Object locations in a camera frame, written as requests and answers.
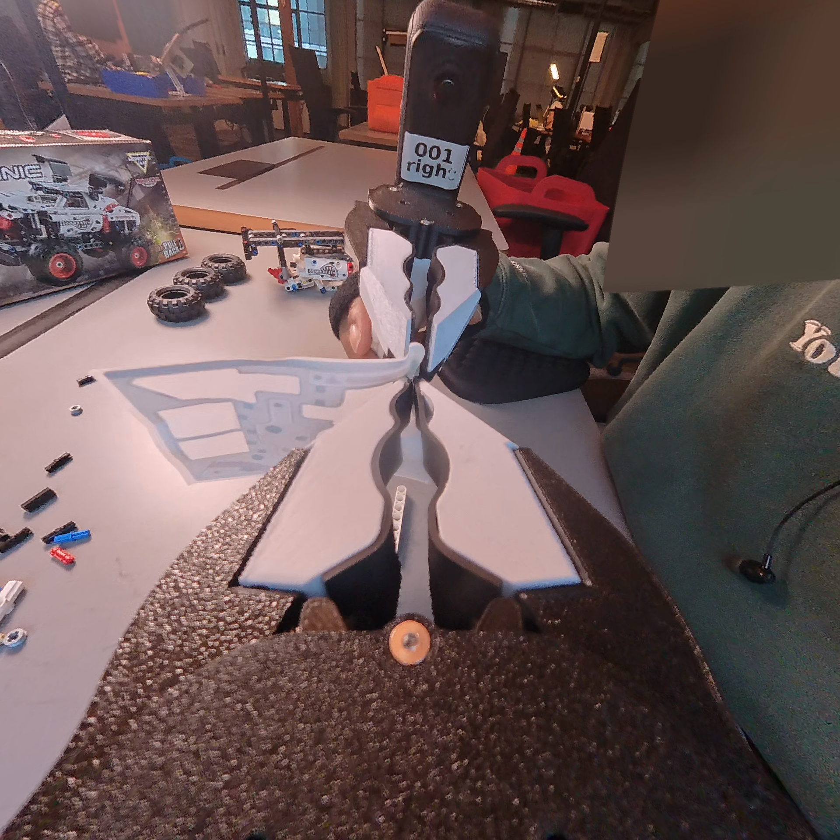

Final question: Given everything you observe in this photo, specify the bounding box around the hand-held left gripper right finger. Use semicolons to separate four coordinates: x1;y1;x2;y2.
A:
417;381;584;597

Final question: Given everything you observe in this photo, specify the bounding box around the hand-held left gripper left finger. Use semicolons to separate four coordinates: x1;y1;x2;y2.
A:
238;381;416;588

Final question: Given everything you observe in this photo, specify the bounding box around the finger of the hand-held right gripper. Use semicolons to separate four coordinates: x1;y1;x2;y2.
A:
423;246;483;382
360;226;421;358

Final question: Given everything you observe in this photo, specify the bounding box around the white toy beam with holes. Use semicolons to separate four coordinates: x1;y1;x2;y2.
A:
390;484;409;559

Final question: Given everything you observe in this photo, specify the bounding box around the toy sticker sheet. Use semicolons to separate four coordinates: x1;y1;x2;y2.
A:
101;341;427;487

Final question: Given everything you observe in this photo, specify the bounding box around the person's right forearm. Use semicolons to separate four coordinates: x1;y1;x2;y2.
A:
476;243;670;368

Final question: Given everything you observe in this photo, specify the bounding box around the person's right hand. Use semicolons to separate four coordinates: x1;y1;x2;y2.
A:
341;298;378;360

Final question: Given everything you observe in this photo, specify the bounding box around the orange crate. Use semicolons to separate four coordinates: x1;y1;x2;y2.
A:
366;74;404;132

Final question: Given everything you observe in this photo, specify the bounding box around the partly built toy vehicle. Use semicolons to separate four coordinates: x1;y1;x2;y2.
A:
241;220;358;296

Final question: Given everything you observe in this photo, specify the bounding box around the white table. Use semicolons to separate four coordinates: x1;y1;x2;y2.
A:
161;136;509;250

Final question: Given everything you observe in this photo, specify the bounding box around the red plastic chair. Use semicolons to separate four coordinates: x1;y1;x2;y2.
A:
528;174;611;260
476;154;550;227

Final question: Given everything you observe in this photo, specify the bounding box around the black toy tyre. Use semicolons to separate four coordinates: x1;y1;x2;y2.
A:
147;283;204;324
200;252;247;284
174;266;224;301

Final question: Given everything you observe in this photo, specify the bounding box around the black earbud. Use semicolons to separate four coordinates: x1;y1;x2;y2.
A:
725;554;777;586

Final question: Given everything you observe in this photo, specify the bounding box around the printed toy set box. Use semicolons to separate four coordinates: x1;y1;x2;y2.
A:
0;128;189;307

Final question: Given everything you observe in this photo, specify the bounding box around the thin black cable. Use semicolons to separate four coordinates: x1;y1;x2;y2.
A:
764;479;840;565

